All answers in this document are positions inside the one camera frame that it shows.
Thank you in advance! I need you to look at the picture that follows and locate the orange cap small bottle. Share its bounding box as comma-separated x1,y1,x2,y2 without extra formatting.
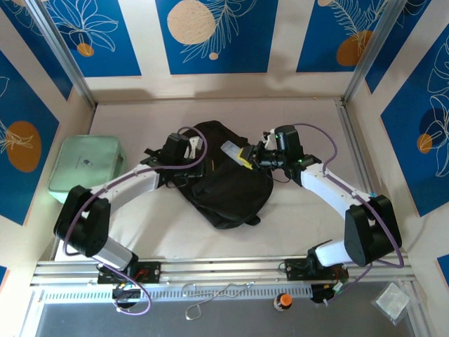
272,293,293,312

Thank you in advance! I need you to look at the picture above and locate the aluminium frame cross rail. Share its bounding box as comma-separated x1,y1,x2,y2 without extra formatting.
29,254,417,287

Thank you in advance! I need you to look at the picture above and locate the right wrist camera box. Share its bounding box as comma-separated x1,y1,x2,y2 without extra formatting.
262,129,278,148

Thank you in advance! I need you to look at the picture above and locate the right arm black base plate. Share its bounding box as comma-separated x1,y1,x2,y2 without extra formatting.
284,258,350,282

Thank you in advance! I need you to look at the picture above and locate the slotted grey cable duct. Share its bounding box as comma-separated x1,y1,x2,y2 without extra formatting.
41,284,313,305

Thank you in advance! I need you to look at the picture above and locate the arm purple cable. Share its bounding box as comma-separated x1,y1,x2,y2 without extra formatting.
293,122,404,306
62,126,208,315

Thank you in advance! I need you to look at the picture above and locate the aluminium frame post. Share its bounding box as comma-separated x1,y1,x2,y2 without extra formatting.
26,0,98,110
342,0,410,103

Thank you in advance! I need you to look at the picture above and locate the aluminium frame side rail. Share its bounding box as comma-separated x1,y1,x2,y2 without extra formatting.
335,99,396,253

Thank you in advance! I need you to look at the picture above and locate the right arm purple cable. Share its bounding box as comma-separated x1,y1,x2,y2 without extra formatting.
293,122,404,306

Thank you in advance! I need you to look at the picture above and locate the clear plastic bag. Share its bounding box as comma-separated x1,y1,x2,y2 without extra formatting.
371,282,410,321

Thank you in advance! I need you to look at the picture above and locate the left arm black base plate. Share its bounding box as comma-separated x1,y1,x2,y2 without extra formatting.
97,261,162,284

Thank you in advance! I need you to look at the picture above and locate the mint green zip pouch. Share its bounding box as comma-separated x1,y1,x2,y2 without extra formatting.
47,136,126,203

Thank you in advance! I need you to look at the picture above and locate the thin white cable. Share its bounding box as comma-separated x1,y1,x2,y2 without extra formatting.
406,213,431,252

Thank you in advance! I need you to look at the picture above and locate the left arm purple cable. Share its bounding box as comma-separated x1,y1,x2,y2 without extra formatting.
62,126,208,315

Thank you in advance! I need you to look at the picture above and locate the clear plastic pencil case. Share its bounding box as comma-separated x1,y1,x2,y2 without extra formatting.
220,140,247,164

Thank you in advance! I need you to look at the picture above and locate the black wiring connector bundle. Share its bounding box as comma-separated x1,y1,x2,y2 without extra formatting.
111,283,142,310
310,280,347,306

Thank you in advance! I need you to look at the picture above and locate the black backpack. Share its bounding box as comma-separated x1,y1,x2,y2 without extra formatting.
143,120,274,230

